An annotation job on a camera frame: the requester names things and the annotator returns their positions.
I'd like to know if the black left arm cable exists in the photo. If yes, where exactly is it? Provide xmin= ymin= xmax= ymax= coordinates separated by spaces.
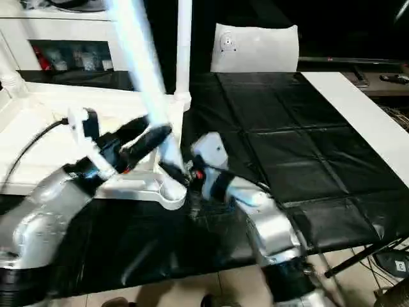
xmin=0 ymin=118 xmax=70 ymax=190

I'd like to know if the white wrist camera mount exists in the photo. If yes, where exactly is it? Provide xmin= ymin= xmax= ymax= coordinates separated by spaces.
xmin=66 ymin=107 xmax=117 ymax=181
xmin=189 ymin=132 xmax=229 ymax=187

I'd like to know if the black robot foot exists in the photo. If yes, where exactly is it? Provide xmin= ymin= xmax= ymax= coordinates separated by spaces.
xmin=101 ymin=297 xmax=131 ymax=307
xmin=201 ymin=293 xmax=238 ymax=307

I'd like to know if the black work mat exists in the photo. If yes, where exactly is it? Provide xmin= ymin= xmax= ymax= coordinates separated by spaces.
xmin=0 ymin=69 xmax=409 ymax=299

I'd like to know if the white cabinet with glass doors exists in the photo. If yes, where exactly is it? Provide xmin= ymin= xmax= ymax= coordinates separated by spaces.
xmin=0 ymin=0 xmax=131 ymax=72

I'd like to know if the black flat device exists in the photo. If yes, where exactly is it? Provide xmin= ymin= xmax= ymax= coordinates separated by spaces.
xmin=380 ymin=74 xmax=409 ymax=86

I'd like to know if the white flat board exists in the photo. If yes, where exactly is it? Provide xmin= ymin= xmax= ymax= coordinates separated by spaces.
xmin=300 ymin=70 xmax=409 ymax=172

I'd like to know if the black metal stand leg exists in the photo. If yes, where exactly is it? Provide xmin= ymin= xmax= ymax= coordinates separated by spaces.
xmin=325 ymin=238 xmax=409 ymax=279

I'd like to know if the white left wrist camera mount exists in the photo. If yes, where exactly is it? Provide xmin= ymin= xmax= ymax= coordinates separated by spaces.
xmin=66 ymin=107 xmax=117 ymax=181

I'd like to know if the white plastic table top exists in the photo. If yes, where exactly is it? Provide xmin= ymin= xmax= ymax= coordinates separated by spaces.
xmin=0 ymin=82 xmax=192 ymax=212

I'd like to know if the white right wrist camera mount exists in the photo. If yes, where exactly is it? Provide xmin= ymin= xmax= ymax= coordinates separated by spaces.
xmin=189 ymin=132 xmax=229 ymax=187

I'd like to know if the white cushion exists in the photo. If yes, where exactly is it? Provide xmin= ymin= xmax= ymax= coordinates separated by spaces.
xmin=210 ymin=23 xmax=300 ymax=74

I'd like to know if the black right robot foot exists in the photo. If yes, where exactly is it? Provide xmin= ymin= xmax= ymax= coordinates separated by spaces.
xmin=201 ymin=293 xmax=238 ymax=307

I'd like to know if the red bottle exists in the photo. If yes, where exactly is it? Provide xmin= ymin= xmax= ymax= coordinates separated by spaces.
xmin=36 ymin=49 xmax=53 ymax=71

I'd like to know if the grey clutter on cabinet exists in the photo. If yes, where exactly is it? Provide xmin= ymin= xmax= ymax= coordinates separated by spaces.
xmin=19 ymin=0 xmax=108 ymax=12

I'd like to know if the white plastic table leg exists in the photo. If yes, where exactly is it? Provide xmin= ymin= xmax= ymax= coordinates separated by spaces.
xmin=174 ymin=0 xmax=194 ymax=111
xmin=0 ymin=33 xmax=30 ymax=98
xmin=104 ymin=0 xmax=187 ymax=175

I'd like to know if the black left robot foot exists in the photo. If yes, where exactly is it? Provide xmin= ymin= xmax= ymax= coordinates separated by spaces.
xmin=101 ymin=297 xmax=131 ymax=307

